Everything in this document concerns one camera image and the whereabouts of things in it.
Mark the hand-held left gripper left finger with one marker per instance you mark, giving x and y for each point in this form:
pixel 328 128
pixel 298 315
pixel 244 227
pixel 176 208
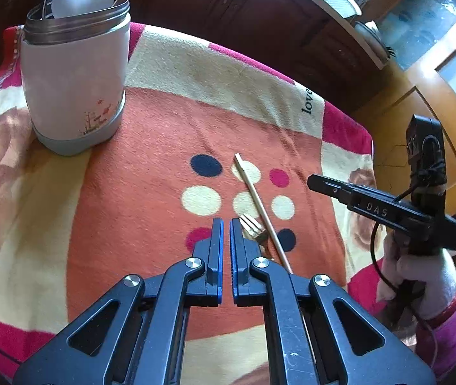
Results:
pixel 218 260

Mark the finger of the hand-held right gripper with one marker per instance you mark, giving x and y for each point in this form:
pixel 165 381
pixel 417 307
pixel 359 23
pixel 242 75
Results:
pixel 328 187

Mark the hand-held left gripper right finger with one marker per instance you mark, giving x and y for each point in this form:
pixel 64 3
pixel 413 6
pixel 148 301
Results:
pixel 236 260

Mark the white insulated steel container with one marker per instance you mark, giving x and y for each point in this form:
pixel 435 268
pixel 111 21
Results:
pixel 75 80

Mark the person's right hand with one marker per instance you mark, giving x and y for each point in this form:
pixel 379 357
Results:
pixel 440 280

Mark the gold metal fork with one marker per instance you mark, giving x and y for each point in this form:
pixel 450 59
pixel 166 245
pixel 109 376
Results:
pixel 252 228

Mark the floral printed blanket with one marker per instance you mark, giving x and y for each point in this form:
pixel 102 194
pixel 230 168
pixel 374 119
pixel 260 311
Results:
pixel 139 188

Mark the wooden door with glass panes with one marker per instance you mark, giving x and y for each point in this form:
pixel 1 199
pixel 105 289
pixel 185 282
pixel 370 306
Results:
pixel 428 100

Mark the metal pot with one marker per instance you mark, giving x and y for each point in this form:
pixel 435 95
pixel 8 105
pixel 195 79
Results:
pixel 366 32

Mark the dark wooden cabinet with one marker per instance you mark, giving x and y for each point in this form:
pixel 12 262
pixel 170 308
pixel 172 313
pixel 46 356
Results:
pixel 252 16

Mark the frosted glass window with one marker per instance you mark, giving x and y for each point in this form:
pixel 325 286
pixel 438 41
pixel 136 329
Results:
pixel 424 20

